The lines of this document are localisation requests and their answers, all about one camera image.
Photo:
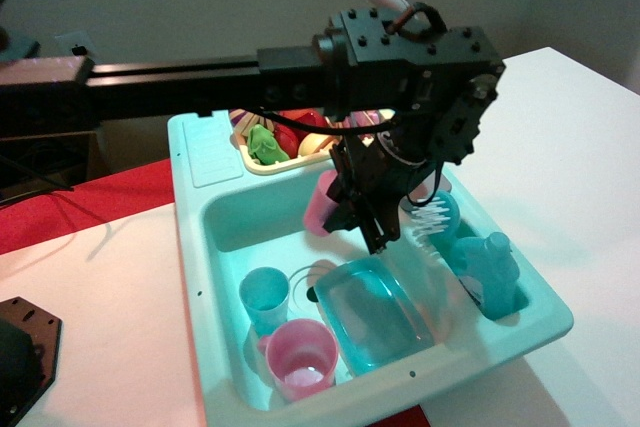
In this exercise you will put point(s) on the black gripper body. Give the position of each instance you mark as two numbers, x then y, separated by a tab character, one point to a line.
373	178

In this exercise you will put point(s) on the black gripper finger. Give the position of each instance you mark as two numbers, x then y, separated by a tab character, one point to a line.
342	213
380	225

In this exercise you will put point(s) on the small pink plastic cup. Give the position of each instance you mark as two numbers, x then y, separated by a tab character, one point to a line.
320	206

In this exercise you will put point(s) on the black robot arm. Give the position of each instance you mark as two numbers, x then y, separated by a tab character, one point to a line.
437	80

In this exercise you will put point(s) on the teal plastic cup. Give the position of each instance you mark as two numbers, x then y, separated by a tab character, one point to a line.
264	293

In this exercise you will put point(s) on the teal toy sink unit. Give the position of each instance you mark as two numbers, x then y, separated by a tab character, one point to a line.
232	221

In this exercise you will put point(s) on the teal dish brush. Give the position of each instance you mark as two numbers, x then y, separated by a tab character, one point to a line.
439	219

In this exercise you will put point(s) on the yellow toy fruit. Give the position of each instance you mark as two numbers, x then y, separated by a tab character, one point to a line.
315	143

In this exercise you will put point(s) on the red toy apple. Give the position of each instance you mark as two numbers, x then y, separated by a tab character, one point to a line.
306	116

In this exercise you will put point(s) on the red toy tomato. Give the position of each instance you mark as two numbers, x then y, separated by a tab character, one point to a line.
287	140

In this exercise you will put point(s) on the teal rectangular tray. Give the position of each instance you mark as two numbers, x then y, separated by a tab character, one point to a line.
371	315

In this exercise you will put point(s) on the green toy vegetable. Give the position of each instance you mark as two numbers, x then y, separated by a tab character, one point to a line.
263	146

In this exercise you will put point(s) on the teal soap bottle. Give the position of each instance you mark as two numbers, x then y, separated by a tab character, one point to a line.
488	272

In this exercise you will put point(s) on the cream dish rack basket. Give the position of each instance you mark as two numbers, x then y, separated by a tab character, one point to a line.
255	167

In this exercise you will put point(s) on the purple striped toy ball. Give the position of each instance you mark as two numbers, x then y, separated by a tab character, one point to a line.
243	121

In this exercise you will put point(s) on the red cloth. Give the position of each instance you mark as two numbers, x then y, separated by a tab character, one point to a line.
52	215

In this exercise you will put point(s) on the pink mug with handle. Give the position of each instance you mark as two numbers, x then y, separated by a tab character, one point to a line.
301	356

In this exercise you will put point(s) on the white wall outlet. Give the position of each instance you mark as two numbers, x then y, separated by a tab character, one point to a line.
76	43

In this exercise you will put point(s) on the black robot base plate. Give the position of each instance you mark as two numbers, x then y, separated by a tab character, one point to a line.
30	343

